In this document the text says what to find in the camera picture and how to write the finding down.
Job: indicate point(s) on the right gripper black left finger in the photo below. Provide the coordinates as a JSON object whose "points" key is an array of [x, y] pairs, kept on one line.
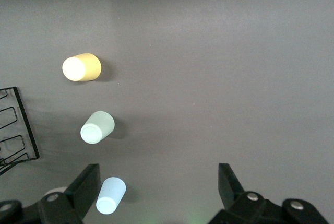
{"points": [[78, 192]]}

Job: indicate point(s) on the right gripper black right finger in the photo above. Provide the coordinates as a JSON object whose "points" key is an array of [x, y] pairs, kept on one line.
{"points": [[232, 190]]}

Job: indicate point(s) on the pale green plastic cup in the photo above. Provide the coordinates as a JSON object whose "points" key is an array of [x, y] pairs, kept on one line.
{"points": [[97, 127]]}

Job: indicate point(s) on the yellow plastic cup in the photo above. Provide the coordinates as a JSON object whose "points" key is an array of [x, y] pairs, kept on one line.
{"points": [[83, 66]]}

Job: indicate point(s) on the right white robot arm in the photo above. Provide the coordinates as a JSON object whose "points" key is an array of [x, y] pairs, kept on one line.
{"points": [[58, 190]]}

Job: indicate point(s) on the light blue plastic cup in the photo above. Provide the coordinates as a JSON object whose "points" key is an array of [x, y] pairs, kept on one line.
{"points": [[111, 195]]}

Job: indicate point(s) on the dark grey table mat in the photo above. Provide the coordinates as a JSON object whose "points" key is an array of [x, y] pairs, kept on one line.
{"points": [[208, 77]]}

